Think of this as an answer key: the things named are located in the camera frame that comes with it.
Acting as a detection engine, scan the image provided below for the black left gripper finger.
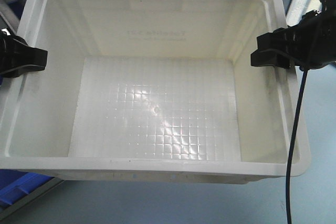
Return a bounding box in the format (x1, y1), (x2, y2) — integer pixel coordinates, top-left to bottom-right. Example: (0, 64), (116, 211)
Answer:
(1, 32), (48, 78)

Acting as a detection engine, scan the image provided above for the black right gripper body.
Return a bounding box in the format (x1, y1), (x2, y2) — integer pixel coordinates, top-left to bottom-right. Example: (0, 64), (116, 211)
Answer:
(286, 10), (335, 69)

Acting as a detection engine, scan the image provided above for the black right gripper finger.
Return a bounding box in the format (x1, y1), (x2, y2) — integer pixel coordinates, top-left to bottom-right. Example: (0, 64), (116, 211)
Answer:
(250, 27), (291, 69)

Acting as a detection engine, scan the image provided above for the white plastic tote bin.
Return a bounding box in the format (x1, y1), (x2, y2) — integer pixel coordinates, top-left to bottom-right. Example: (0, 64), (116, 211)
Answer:
(1, 0), (298, 184)

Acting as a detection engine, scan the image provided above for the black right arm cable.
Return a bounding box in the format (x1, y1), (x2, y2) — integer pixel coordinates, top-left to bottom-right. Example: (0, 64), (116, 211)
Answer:
(285, 19), (321, 224)

